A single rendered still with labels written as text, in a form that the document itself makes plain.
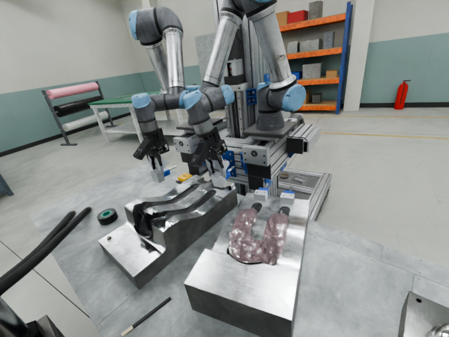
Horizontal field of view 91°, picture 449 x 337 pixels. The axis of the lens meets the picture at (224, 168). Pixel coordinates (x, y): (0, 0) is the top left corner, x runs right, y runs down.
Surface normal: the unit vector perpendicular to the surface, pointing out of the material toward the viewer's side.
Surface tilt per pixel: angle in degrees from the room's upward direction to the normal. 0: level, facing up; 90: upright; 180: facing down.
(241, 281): 0
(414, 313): 0
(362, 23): 90
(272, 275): 0
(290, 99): 97
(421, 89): 90
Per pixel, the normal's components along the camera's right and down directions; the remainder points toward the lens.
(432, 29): -0.50, 0.44
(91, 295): -0.12, -0.88
